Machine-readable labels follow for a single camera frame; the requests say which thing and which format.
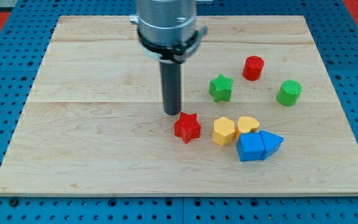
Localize black clamp ring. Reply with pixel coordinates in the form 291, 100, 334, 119
136, 26, 208, 65

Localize green star block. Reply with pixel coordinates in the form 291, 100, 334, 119
209, 74, 234, 102

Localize red cylinder block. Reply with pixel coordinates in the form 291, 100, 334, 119
242, 55, 265, 81

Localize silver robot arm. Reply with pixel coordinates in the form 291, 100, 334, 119
130, 0, 208, 116

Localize red star block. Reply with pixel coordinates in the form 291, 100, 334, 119
174, 112, 201, 144

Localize blue square block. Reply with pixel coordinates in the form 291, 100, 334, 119
236, 133, 265, 162

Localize light wooden board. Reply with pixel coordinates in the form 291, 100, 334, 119
0, 16, 358, 197

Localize yellow hexagon block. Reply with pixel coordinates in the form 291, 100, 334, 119
213, 117, 235, 146

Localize blue triangle block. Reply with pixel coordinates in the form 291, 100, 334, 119
259, 130, 284, 161

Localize green cylinder block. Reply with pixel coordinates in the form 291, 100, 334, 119
277, 80, 302, 106

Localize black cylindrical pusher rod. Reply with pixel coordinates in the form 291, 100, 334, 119
160, 62, 181, 116

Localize yellow heart block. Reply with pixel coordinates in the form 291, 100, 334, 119
234, 116, 260, 140

